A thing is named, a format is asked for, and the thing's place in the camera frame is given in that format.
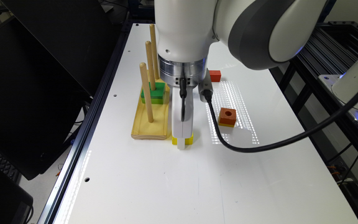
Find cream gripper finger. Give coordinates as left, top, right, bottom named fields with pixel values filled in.
left=177, top=138, right=186, bottom=150

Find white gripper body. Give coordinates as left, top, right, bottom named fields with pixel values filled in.
left=171, top=87, right=194, bottom=138

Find yellow square block with hole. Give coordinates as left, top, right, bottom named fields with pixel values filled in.
left=172, top=134, right=193, bottom=145

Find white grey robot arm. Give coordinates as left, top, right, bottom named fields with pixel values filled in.
left=154, top=0, right=326, bottom=149

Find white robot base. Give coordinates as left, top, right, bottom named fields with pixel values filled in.
left=318, top=39, right=358, bottom=125

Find green square block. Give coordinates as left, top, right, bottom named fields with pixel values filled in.
left=150, top=82, right=165, bottom=105

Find orange block with hole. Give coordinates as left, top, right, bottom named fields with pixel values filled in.
left=218, top=108, right=237, bottom=128

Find red rectangular block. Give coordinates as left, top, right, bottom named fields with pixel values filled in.
left=209, top=70, right=222, bottom=82

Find wooden peg base board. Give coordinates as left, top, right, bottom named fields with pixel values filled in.
left=131, top=69, right=172, bottom=141

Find front wooden peg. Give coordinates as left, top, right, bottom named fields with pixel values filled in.
left=139, top=62, right=154, bottom=123

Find wooden peg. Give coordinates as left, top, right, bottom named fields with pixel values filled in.
left=139, top=62, right=154, bottom=123
left=149, top=24, right=160, bottom=80
left=145, top=40, right=156, bottom=91

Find middle wooden peg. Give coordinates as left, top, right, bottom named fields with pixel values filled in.
left=145, top=40, right=156, bottom=91

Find rear wooden peg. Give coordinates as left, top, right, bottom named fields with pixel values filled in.
left=149, top=24, right=160, bottom=80

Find black monitor panel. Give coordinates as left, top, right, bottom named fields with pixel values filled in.
left=0, top=0, right=114, bottom=180

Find thick black cable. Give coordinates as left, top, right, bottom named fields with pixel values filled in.
left=197, top=62, right=358, bottom=154

